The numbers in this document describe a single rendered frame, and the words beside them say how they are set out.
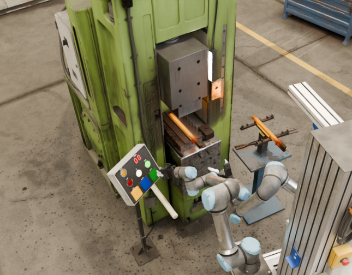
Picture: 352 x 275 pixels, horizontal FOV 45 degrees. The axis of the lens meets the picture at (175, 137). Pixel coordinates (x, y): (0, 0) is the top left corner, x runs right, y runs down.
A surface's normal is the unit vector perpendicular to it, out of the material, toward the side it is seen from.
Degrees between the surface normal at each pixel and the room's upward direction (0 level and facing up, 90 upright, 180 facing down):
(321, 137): 0
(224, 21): 90
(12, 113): 0
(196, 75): 90
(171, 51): 0
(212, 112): 90
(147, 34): 90
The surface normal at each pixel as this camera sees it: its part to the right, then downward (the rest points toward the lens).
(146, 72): 0.51, 0.57
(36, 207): -0.05, -0.73
